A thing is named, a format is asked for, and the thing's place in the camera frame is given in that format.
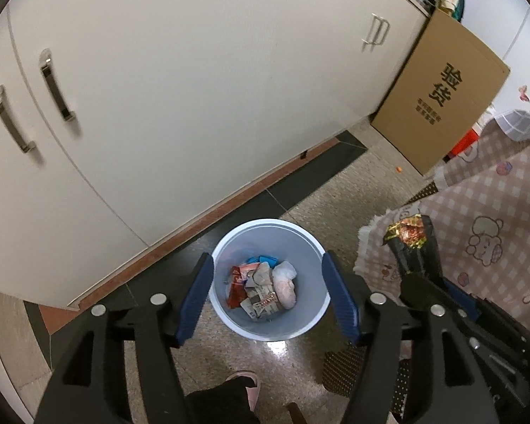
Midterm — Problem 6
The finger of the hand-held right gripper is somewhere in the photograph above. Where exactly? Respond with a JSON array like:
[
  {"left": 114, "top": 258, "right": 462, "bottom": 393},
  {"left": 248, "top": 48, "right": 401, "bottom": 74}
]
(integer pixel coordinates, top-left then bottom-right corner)
[
  {"left": 400, "top": 271, "right": 444, "bottom": 312},
  {"left": 442, "top": 279, "right": 484, "bottom": 324}
]

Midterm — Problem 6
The long metal cabinet handle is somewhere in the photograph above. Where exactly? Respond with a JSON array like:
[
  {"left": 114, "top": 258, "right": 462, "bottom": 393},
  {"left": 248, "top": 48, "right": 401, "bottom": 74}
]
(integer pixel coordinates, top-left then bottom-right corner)
[
  {"left": 38, "top": 48, "right": 77, "bottom": 123},
  {"left": 0, "top": 86, "right": 37, "bottom": 154}
]

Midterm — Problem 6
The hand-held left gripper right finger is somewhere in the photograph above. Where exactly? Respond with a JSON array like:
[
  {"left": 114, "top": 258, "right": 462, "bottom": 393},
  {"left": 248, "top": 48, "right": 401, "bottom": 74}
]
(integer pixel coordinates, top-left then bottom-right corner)
[{"left": 322, "top": 250, "right": 501, "bottom": 424}]

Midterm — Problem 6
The white wardrobe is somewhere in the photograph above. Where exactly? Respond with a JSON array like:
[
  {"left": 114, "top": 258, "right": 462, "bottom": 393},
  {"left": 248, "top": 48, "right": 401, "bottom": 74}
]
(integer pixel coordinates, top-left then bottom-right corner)
[{"left": 461, "top": 0, "right": 530, "bottom": 114}]

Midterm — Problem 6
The pink slipper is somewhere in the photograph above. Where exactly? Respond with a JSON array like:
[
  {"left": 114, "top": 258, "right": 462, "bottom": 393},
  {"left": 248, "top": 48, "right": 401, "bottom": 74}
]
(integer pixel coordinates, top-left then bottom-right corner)
[{"left": 225, "top": 370, "right": 261, "bottom": 412}]

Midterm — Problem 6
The red snack wrapper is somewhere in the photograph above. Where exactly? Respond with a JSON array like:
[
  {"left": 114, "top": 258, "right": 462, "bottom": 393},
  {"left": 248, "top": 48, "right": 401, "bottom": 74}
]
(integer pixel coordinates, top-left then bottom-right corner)
[{"left": 226, "top": 265, "right": 259, "bottom": 310}]

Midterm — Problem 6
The blue and white plastic packet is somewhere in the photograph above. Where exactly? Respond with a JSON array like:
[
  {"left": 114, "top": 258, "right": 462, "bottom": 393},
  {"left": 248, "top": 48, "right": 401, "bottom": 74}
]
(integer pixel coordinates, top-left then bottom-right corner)
[{"left": 246, "top": 254, "right": 280, "bottom": 269}]

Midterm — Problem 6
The printed paper wrapper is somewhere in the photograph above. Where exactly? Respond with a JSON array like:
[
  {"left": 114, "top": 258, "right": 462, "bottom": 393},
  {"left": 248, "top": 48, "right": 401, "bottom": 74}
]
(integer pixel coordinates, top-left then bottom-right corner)
[{"left": 243, "top": 263, "right": 280, "bottom": 321}]

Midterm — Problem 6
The brown cardboard box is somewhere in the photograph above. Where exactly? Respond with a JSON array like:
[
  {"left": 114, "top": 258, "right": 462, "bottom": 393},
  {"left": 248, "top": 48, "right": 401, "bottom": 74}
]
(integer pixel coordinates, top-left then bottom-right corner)
[{"left": 370, "top": 9, "right": 511, "bottom": 176}]

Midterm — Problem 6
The red plastic object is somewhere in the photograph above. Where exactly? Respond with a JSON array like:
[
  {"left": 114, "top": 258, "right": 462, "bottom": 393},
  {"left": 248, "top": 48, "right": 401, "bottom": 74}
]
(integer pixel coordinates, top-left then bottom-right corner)
[{"left": 445, "top": 127, "right": 481, "bottom": 158}]

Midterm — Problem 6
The white and pink plastic bag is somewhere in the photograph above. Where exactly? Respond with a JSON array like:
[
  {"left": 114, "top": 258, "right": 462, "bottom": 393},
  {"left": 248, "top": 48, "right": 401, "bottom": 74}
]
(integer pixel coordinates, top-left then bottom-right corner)
[{"left": 271, "top": 261, "right": 299, "bottom": 310}]

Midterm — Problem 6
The person's foot in pink slipper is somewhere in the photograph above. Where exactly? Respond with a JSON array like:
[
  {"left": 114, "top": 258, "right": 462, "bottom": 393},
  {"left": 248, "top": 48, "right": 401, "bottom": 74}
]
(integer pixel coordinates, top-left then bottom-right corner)
[{"left": 183, "top": 377, "right": 259, "bottom": 424}]

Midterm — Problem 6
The white cabinet handle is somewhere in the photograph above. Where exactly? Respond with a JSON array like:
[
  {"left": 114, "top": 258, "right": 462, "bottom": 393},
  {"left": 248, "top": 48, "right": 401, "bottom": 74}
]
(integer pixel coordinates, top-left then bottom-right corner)
[
  {"left": 373, "top": 17, "right": 390, "bottom": 47},
  {"left": 361, "top": 13, "right": 379, "bottom": 50}
]

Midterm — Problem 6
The black snack packet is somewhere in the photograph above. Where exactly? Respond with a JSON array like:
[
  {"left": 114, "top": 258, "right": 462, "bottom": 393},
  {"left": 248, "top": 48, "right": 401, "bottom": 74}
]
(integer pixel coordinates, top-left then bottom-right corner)
[{"left": 382, "top": 213, "right": 443, "bottom": 284}]

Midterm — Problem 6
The white cabinet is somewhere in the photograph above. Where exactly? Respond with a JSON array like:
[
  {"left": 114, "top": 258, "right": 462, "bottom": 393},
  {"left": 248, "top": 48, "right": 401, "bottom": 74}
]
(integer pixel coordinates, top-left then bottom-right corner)
[{"left": 0, "top": 0, "right": 430, "bottom": 311}]

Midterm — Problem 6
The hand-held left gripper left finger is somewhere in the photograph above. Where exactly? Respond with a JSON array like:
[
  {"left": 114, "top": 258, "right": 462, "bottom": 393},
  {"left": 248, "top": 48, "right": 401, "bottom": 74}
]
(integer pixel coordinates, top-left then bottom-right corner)
[{"left": 34, "top": 252, "right": 216, "bottom": 424}]

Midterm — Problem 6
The white plastic trash bin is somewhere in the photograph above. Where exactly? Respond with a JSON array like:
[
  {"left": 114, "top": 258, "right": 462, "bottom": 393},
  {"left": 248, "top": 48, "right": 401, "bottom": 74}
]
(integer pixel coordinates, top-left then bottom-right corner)
[{"left": 208, "top": 218, "right": 332, "bottom": 342}]

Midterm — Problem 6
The pink checked printed blanket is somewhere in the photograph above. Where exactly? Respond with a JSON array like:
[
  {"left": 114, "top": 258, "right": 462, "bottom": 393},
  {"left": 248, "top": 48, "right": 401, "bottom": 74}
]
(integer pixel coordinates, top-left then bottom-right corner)
[{"left": 353, "top": 118, "right": 530, "bottom": 333}]

